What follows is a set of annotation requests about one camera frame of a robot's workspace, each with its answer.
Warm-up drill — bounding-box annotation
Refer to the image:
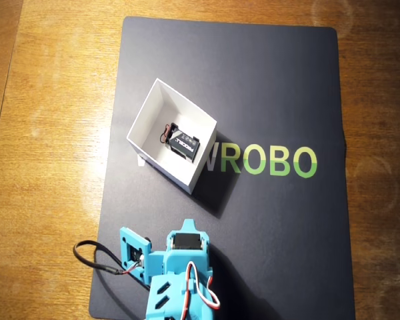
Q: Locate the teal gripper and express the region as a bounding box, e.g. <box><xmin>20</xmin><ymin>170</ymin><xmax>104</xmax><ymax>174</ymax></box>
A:
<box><xmin>165</xmin><ymin>218</ymin><xmax>215</xmax><ymax>278</ymax></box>

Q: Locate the white open box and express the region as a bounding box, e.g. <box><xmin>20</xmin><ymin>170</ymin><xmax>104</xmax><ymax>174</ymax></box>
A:
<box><xmin>125</xmin><ymin>77</ymin><xmax>219</xmax><ymax>196</ymax></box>

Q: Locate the black mat with green logo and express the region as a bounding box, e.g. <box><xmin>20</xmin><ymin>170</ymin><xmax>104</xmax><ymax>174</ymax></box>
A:
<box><xmin>88</xmin><ymin>15</ymin><xmax>357</xmax><ymax>320</ymax></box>

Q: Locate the black camera cable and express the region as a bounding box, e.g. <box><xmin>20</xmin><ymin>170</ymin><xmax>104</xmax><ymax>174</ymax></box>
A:
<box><xmin>72</xmin><ymin>239</ymin><xmax>146</xmax><ymax>276</ymax></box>

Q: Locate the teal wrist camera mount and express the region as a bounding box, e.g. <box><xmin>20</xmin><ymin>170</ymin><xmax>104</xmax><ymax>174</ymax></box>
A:
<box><xmin>119</xmin><ymin>227</ymin><xmax>167</xmax><ymax>289</ymax></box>

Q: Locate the small black battery pack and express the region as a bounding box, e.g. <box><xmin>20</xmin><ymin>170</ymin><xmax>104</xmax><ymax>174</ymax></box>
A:
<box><xmin>159</xmin><ymin>122</ymin><xmax>201</xmax><ymax>164</ymax></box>

